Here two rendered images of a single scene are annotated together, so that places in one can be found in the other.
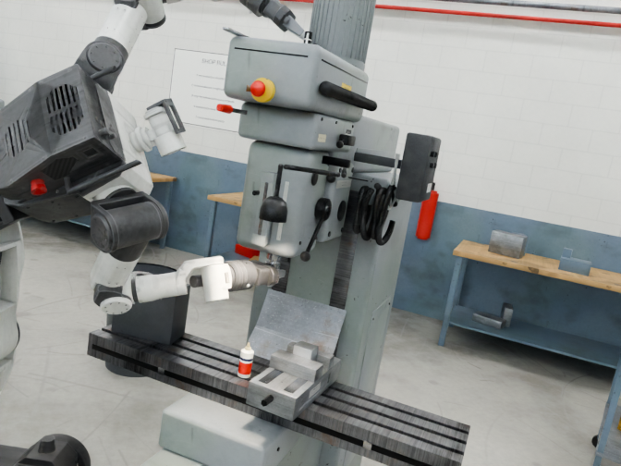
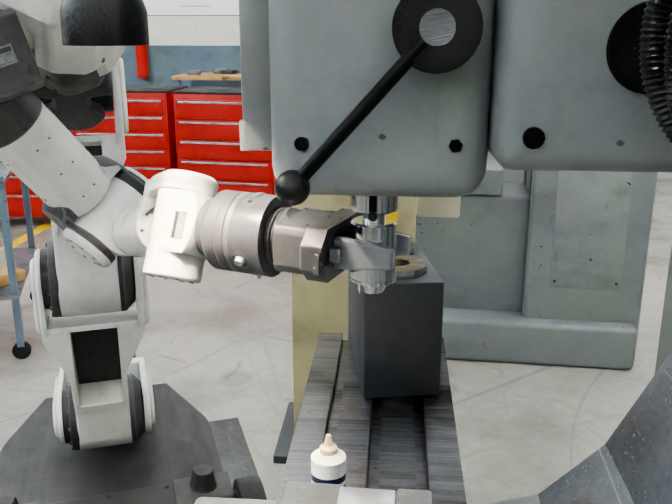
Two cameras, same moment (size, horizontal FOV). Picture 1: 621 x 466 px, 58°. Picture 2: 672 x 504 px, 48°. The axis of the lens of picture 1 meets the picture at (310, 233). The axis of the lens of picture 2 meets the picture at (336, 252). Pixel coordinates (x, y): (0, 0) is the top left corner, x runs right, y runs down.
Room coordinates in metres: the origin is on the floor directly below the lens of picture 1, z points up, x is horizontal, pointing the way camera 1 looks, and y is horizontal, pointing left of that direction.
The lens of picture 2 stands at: (1.43, -0.61, 1.46)
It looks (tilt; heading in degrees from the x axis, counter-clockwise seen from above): 17 degrees down; 74
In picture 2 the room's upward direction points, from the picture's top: straight up
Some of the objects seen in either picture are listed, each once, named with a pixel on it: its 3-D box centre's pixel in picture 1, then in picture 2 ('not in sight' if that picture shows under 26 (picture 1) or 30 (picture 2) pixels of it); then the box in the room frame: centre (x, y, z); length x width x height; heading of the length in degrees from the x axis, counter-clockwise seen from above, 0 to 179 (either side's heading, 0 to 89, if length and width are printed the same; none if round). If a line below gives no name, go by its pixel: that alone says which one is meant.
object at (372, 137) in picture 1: (345, 141); not in sight; (2.14, -0.07, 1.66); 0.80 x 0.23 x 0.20; 160
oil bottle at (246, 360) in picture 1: (246, 359); (328, 477); (1.63, 0.13, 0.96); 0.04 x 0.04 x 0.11
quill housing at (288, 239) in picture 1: (284, 198); (382, 9); (1.67, 0.10, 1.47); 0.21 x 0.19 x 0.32; 70
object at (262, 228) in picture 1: (265, 208); (260, 37); (1.57, 0.14, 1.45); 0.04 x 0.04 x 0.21; 70
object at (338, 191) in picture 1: (307, 195); (592, 9); (1.85, 0.03, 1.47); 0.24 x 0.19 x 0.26; 70
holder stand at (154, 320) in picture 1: (151, 305); (391, 311); (1.84, 0.50, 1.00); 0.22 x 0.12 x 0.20; 80
